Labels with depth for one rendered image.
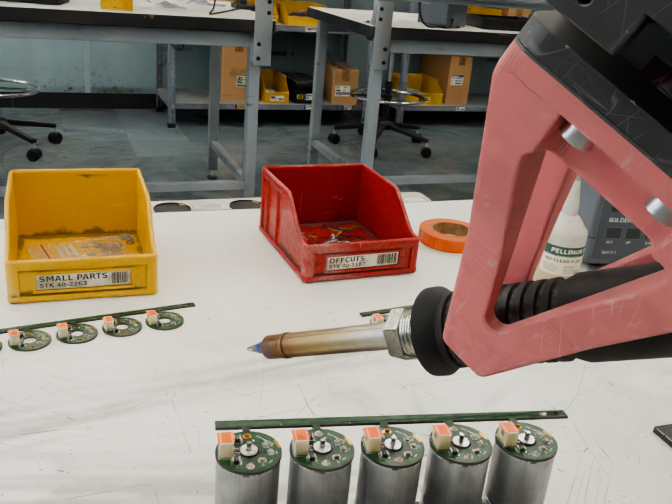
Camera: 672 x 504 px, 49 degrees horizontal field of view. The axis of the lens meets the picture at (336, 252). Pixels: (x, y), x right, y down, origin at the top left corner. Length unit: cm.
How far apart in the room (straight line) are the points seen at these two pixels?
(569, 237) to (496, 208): 44
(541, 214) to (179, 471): 24
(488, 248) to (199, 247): 48
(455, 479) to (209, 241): 39
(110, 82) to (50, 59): 35
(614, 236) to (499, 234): 51
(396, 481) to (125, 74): 446
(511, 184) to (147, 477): 26
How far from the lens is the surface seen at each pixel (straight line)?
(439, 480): 31
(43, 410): 43
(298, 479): 29
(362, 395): 44
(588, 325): 17
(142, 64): 470
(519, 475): 32
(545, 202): 20
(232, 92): 438
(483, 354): 19
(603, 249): 68
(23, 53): 465
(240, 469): 28
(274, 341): 24
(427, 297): 20
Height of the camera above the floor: 99
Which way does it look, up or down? 22 degrees down
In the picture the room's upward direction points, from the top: 5 degrees clockwise
